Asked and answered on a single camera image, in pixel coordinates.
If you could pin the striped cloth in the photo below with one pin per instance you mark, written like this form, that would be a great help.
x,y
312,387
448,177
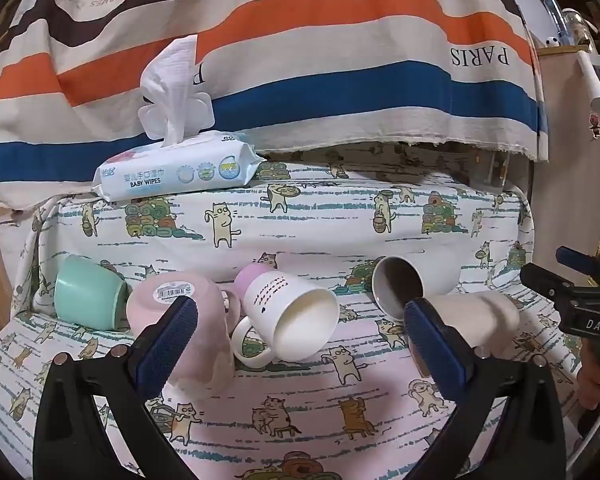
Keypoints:
x,y
300,45

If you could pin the clear bottle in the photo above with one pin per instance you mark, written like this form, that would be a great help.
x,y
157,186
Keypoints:
x,y
576,27

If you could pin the green cup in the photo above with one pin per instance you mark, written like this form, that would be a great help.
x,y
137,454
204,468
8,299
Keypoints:
x,y
87,295

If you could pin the white paper tube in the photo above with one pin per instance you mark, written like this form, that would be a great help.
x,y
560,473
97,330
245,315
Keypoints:
x,y
594,80

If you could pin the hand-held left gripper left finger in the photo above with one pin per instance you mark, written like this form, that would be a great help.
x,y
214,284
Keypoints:
x,y
166,347

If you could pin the baby wipes pack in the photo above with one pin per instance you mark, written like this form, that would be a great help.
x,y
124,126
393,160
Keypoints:
x,y
190,170

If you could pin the person's right hand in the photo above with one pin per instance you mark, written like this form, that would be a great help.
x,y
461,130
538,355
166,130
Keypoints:
x,y
594,380

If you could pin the cat-printed cloth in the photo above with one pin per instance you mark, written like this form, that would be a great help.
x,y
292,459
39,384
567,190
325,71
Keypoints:
x,y
300,410

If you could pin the cream cup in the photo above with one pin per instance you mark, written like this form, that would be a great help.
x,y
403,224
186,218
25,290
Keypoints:
x,y
480,320

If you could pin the small hanging charm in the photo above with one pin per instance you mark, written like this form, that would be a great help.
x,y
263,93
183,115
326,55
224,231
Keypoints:
x,y
596,125

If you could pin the wooden shelf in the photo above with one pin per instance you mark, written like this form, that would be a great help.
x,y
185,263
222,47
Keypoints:
x,y
565,170

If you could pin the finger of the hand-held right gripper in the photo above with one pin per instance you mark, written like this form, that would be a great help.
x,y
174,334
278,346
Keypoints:
x,y
577,259
547,280

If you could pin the white cup with grey inside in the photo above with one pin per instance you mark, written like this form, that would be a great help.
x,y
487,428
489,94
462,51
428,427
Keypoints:
x,y
405,280

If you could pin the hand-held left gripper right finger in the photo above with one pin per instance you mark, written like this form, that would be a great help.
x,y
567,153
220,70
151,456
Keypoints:
x,y
436,352

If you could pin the white cup with pink base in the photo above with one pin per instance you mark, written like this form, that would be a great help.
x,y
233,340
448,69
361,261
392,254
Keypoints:
x,y
300,317

